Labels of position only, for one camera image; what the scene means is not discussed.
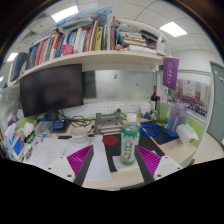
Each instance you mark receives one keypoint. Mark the black desk mat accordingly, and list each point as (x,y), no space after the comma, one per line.
(115,151)

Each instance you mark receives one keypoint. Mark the dark blue desk mat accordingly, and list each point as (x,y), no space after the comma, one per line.
(165,138)

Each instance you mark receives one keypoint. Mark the grey door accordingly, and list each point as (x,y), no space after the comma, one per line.
(217,100)

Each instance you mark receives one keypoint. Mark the blue electronics box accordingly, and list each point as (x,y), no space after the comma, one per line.
(59,125)

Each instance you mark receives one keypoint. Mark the purple translucent water jug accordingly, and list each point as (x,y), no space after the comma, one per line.
(176,120)

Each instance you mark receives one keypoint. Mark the white paper cup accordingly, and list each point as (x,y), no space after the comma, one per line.
(79,135)

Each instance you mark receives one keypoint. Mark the group photo poster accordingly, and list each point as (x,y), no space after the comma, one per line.
(193,98)

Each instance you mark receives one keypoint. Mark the white tissue pack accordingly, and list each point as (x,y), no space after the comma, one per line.
(186,133)

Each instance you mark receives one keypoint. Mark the green-labelled plastic drink bottle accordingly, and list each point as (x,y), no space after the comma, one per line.
(129,143)

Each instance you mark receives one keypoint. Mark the blank white paper sheet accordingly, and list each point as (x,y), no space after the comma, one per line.
(98,160)

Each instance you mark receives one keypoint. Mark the dark grey rectangular panel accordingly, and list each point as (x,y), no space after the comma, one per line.
(89,84)

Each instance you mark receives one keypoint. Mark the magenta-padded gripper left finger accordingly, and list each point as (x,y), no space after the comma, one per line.
(78,161)

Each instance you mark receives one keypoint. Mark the purple hanging pennant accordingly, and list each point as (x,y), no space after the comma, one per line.
(170,73)

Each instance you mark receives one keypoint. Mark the clear plastic box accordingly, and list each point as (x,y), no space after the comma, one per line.
(43,127)

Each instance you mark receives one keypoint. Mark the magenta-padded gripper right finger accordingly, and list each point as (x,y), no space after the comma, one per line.
(150,160)

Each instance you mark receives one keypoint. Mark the frosted glass wall board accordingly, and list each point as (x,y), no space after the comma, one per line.
(126,83)

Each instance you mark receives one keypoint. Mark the white ceramic jar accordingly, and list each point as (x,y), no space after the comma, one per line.
(145,109)

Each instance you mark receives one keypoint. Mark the written white paper sheet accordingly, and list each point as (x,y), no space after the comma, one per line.
(50,151)

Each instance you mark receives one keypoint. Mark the grey metal laptop stand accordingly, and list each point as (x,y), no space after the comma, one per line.
(108,125)

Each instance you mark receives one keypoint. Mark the beige wall shelf with books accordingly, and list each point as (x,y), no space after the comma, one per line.
(90,40)

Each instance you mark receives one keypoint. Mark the black computer monitor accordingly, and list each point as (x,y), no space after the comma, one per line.
(50,88)

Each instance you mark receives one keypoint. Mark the dark wine bottle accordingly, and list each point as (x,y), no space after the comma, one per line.
(154,98)

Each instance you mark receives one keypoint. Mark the flat round red coaster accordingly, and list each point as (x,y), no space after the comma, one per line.
(110,140)

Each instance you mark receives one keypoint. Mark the white wall socket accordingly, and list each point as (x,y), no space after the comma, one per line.
(106,108)
(132,107)
(119,107)

